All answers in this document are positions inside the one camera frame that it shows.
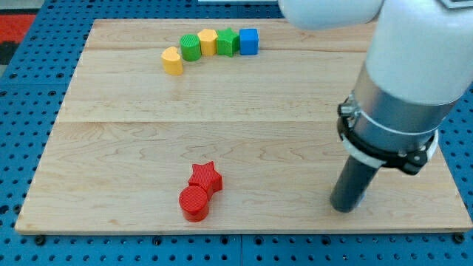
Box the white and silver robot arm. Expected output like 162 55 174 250
279 0 472 174

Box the red star block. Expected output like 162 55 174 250
188 161 223 200

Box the light wooden board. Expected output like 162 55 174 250
15 19 472 235

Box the red cylinder block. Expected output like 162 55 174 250
178 185 209 222

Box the green star block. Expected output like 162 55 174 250
217 27 239 57

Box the yellow heart block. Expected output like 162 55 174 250
161 47 183 75

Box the blue cube block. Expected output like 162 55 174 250
239 28 259 55

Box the yellow hexagon block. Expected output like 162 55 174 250
197 29 218 56

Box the green cylinder block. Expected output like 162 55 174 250
180 34 201 61

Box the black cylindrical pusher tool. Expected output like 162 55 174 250
330 155 379 213

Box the red and black mat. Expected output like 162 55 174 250
1 9 38 66

